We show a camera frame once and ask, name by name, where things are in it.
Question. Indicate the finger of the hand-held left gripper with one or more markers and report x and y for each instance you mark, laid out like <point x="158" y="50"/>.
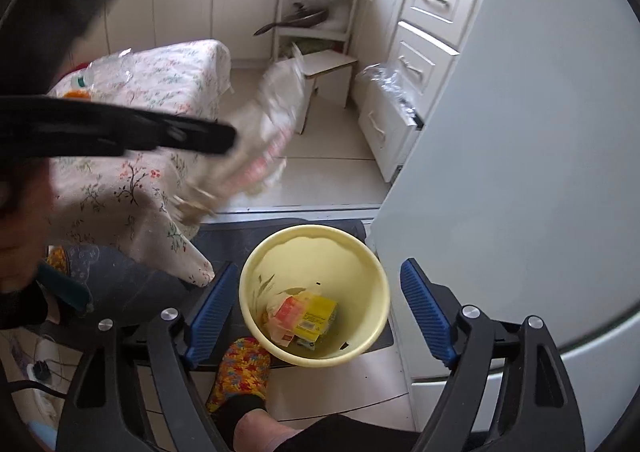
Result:
<point x="100" y="127"/>

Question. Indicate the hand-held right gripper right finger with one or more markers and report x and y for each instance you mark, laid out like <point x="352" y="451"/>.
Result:
<point x="427" y="312"/>

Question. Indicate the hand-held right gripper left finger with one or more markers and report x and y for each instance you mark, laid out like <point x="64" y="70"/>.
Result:
<point x="210" y="317"/>

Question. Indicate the orange peel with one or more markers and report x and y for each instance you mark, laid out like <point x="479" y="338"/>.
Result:
<point x="76" y="94"/>

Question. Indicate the clear plastic bottle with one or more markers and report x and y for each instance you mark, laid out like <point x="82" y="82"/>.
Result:
<point x="107" y="69"/>

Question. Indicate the red orange snack packet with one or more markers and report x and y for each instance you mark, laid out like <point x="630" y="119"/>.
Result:
<point x="286" y="317"/>

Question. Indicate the yellow packet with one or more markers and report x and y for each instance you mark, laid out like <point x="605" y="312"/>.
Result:
<point x="317" y="314"/>

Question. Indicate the yellow plastic bin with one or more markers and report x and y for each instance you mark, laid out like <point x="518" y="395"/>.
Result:
<point x="320" y="252"/>

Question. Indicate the red printed white packet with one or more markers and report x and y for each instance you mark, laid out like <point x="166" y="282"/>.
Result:
<point x="270" y="102"/>

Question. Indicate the person's left hand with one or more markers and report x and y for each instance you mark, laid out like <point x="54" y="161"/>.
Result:
<point x="25" y="232"/>

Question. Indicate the colourful knitted slipper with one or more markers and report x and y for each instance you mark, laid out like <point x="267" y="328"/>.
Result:
<point x="240" y="372"/>

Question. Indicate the floral tablecloth table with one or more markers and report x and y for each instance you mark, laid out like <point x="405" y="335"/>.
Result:
<point x="165" y="72"/>

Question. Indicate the white kitchen cabinet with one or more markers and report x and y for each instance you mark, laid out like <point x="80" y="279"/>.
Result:
<point x="185" y="2"/>

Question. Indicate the person's leg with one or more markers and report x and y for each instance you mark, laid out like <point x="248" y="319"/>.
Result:
<point x="260" y="432"/>

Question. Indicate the white power strip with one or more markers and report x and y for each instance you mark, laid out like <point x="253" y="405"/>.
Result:
<point x="40" y="372"/>

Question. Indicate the dark wok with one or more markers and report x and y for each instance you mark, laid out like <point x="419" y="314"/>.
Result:
<point x="305" y="18"/>

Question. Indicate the crinkled clear plastic bag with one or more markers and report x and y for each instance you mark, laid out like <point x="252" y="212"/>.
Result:
<point x="387" y="82"/>

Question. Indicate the white stool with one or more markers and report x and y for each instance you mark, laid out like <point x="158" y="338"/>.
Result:
<point x="327" y="63"/>

